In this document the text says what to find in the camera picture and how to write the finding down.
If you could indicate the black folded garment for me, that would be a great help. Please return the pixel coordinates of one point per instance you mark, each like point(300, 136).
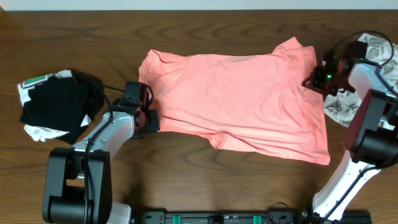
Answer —
point(59, 105)

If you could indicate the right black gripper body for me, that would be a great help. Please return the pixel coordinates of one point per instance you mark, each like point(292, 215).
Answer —
point(328, 83)

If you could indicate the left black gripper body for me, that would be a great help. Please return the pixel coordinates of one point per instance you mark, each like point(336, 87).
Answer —
point(150, 122)

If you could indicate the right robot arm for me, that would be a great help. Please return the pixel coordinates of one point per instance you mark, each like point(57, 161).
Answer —
point(371, 141)

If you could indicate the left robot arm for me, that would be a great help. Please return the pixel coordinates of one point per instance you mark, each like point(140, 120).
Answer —
point(78, 187)

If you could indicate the white garment with green print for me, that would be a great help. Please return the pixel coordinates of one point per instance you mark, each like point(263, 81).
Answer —
point(37, 133)

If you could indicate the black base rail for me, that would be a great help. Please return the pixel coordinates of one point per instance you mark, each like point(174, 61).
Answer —
point(279, 216)

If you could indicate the pink t-shirt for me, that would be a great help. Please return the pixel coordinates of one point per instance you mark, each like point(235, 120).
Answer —
point(252, 103)

